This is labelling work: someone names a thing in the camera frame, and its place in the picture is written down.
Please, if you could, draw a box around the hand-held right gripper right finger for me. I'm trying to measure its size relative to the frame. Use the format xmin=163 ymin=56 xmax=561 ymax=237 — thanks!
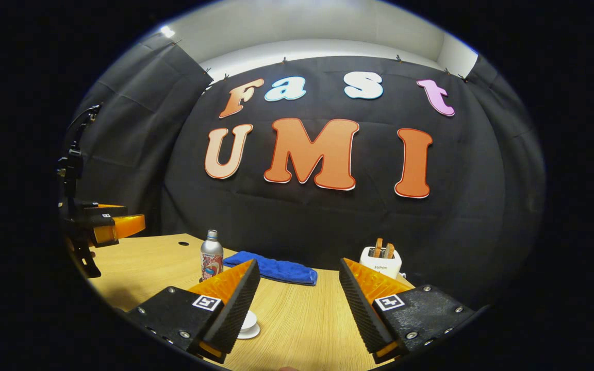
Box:
xmin=338 ymin=258 xmax=478 ymax=364

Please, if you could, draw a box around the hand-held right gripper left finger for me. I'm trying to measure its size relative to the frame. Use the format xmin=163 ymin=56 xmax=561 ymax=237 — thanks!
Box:
xmin=128 ymin=259 xmax=261 ymax=364

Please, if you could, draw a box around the silver water bottle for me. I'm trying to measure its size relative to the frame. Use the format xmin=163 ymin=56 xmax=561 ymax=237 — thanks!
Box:
xmin=200 ymin=230 xmax=224 ymax=281

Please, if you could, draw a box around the cream toaster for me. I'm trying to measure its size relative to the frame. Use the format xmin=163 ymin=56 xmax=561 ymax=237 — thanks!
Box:
xmin=360 ymin=246 xmax=403 ymax=280

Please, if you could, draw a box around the blue folded towel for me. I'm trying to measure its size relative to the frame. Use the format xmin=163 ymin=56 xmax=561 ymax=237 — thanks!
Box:
xmin=223 ymin=251 xmax=318 ymax=286

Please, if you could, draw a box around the black backdrop cloth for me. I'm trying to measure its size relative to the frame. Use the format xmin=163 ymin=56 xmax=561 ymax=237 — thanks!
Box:
xmin=68 ymin=33 xmax=548 ymax=310

